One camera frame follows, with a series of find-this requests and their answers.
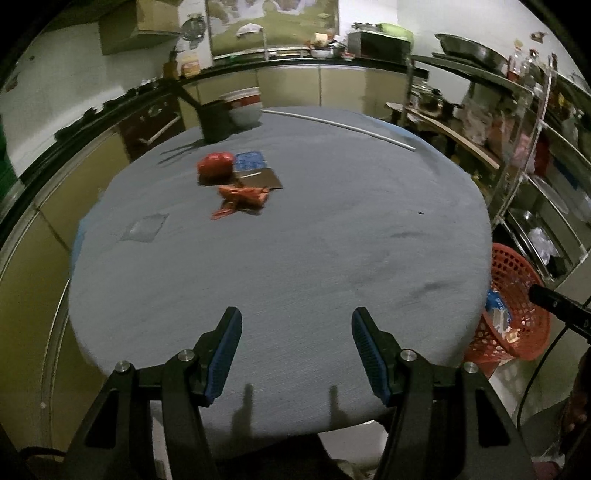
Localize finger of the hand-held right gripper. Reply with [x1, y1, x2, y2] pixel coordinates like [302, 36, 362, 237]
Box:
[529, 284, 591, 333]

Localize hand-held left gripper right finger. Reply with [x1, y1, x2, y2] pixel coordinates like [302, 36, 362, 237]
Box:
[351, 306, 539, 480]

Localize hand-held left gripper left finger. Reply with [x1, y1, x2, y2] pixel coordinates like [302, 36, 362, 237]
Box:
[67, 306, 244, 480]

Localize red plastic basket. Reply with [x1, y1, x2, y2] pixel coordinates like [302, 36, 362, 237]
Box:
[464, 242, 552, 365]

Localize blue printed box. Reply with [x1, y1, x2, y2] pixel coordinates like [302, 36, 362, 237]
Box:
[486, 290, 513, 333]

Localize clear plastic container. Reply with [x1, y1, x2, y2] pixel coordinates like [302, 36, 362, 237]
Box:
[121, 213, 168, 244]

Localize red wrapper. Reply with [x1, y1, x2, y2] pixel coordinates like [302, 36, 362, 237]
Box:
[211, 185, 269, 220]

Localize red plastic bag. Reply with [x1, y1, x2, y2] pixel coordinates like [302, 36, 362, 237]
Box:
[197, 152, 235, 182]

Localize blue box with brown flap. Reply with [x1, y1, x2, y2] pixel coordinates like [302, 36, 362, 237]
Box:
[233, 151, 284, 191]

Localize white plastic bag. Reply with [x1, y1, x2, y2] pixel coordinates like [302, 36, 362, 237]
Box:
[529, 226, 559, 266]

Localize round grey clothed table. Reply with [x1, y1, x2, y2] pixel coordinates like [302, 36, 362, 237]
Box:
[68, 107, 492, 450]

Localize metal storage rack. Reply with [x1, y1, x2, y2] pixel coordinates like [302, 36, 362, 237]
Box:
[406, 53, 591, 278]

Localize wooden board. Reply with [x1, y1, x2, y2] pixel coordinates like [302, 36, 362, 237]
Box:
[388, 102, 500, 169]

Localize white thin rod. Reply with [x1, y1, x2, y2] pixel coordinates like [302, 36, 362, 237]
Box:
[261, 109, 416, 152]

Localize black chopstick holder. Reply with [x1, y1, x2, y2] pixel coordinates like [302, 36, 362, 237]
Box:
[199, 102, 232, 143]

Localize built-in oven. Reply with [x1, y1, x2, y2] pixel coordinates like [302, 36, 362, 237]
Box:
[117, 95, 185, 162]

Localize stack of white bowls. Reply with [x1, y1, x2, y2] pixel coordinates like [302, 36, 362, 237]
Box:
[219, 87, 263, 129]

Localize metal basin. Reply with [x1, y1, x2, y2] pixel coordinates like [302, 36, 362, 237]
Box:
[434, 33, 511, 70]

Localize gas stove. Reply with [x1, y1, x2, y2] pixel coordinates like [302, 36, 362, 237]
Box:
[55, 85, 162, 139]

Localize toaster oven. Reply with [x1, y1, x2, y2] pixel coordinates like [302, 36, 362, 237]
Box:
[347, 30, 411, 61]

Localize green cloth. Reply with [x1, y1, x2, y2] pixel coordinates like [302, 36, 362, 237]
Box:
[355, 22, 414, 40]

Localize hanging metal strainer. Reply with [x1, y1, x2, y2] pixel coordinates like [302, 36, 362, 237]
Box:
[181, 13, 206, 49]

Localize black cable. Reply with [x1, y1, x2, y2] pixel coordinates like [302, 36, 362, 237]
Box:
[517, 318, 591, 444]

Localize waterfall wall poster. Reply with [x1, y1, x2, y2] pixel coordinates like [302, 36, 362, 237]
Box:
[206, 0, 340, 58]

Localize beige wall cabinet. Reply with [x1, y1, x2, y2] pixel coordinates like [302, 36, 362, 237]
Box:
[99, 0, 181, 56]

